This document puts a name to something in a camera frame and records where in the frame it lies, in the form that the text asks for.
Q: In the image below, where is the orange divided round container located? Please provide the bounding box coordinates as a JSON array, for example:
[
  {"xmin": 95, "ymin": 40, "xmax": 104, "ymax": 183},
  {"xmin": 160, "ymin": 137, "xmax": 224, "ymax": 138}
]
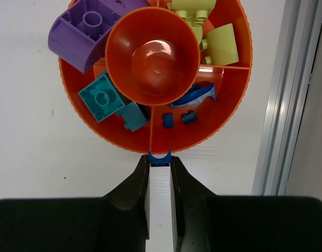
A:
[{"xmin": 58, "ymin": 1, "xmax": 253, "ymax": 154}]

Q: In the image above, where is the tiny blue lego piece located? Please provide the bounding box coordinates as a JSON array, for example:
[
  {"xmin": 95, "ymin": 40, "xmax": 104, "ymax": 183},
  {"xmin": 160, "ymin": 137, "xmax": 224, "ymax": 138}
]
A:
[{"xmin": 163, "ymin": 113, "xmax": 174, "ymax": 129}]

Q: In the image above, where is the small blue lego brick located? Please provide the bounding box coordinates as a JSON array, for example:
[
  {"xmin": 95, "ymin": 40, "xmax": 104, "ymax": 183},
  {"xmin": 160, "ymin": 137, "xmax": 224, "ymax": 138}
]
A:
[{"xmin": 148, "ymin": 150, "xmax": 172, "ymax": 167}]

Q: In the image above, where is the lime green lego brick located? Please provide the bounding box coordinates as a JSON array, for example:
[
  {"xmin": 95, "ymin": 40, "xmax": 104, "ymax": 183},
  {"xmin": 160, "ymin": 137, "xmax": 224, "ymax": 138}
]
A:
[{"xmin": 167, "ymin": 0, "xmax": 216, "ymax": 26}]

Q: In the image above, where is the aluminium table edge rail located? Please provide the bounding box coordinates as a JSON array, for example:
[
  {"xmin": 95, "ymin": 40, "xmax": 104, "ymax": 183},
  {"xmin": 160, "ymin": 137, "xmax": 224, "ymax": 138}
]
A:
[{"xmin": 252, "ymin": 0, "xmax": 322, "ymax": 196}]

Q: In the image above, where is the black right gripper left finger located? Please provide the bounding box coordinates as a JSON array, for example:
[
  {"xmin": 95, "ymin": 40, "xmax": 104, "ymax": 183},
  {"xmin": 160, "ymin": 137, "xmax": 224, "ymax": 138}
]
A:
[{"xmin": 0, "ymin": 155, "xmax": 149, "ymax": 251}]

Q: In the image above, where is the purple lego brick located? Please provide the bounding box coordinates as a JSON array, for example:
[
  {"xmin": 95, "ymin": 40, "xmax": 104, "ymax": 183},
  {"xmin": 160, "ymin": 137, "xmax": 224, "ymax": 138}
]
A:
[{"xmin": 48, "ymin": 0, "xmax": 149, "ymax": 74}]

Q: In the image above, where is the blue curved lego piece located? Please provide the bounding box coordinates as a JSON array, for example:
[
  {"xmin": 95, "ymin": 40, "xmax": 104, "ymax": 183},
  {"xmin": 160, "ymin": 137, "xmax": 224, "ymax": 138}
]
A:
[{"xmin": 170, "ymin": 83, "xmax": 216, "ymax": 108}]

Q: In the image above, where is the small blue lego plate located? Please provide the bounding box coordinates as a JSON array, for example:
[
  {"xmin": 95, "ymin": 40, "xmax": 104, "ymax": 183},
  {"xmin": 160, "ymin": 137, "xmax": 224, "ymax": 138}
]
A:
[{"xmin": 181, "ymin": 110, "xmax": 198, "ymax": 125}]

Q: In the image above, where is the teal lego brick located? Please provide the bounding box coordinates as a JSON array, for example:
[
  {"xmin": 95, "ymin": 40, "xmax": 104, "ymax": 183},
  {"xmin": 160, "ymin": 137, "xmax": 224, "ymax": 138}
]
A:
[
  {"xmin": 78, "ymin": 71, "xmax": 125, "ymax": 123},
  {"xmin": 116, "ymin": 102, "xmax": 149, "ymax": 132}
]

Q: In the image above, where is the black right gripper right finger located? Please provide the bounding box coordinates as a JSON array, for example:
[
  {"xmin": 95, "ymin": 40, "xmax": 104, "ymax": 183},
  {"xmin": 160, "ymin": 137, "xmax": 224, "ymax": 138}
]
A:
[{"xmin": 170, "ymin": 156, "xmax": 322, "ymax": 251}]

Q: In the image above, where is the yellow-green lego brick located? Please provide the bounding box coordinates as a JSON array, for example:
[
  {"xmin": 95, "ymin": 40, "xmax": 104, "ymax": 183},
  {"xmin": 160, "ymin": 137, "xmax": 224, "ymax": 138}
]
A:
[{"xmin": 200, "ymin": 23, "xmax": 239, "ymax": 66}]

